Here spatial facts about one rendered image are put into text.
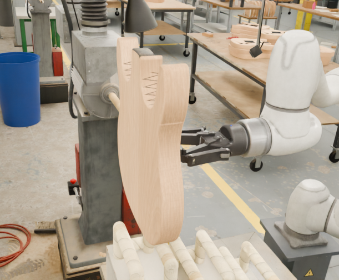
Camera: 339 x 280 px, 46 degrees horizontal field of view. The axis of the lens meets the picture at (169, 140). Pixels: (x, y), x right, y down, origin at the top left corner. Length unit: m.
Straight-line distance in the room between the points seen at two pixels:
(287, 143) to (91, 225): 1.59
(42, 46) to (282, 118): 4.51
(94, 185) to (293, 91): 1.49
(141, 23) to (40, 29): 3.69
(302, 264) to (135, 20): 1.24
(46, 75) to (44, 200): 2.33
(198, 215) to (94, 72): 1.92
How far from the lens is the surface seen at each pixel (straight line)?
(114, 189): 2.26
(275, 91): 0.94
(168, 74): 0.64
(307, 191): 1.81
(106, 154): 2.14
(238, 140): 0.91
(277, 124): 0.95
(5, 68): 4.45
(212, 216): 3.18
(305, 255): 1.88
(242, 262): 1.33
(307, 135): 1.00
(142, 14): 1.59
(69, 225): 2.59
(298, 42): 0.93
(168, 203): 0.74
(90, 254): 2.38
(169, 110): 0.66
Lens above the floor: 1.86
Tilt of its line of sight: 26 degrees down
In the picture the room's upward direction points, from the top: 3 degrees clockwise
